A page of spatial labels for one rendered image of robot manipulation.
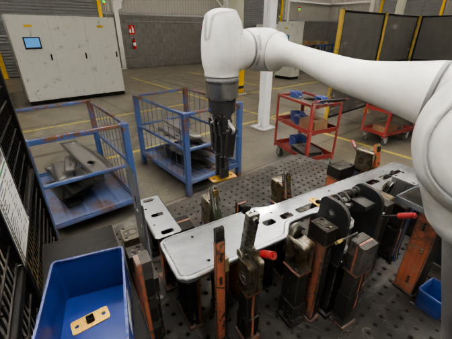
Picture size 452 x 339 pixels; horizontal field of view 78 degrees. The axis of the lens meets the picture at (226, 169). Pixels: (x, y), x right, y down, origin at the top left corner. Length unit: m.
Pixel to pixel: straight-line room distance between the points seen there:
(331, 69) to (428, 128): 0.32
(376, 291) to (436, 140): 1.15
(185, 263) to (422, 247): 0.87
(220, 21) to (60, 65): 7.93
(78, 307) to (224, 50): 0.73
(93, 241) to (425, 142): 0.96
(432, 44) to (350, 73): 8.02
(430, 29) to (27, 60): 9.42
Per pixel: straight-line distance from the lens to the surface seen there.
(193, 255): 0.96
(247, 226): 0.78
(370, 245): 0.98
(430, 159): 0.29
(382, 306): 1.35
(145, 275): 0.70
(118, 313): 0.82
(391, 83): 0.52
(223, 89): 0.73
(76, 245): 1.06
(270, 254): 0.75
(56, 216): 2.96
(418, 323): 1.36
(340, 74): 0.56
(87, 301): 0.87
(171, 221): 1.11
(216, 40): 0.72
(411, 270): 1.36
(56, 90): 8.59
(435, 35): 8.56
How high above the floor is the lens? 1.66
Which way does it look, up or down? 26 degrees down
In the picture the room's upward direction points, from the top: straight up
